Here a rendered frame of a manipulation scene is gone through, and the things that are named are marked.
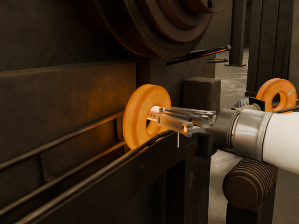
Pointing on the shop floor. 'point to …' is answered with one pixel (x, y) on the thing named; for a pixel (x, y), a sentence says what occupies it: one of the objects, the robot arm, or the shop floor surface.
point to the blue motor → (242, 102)
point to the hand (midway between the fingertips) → (149, 112)
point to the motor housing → (248, 190)
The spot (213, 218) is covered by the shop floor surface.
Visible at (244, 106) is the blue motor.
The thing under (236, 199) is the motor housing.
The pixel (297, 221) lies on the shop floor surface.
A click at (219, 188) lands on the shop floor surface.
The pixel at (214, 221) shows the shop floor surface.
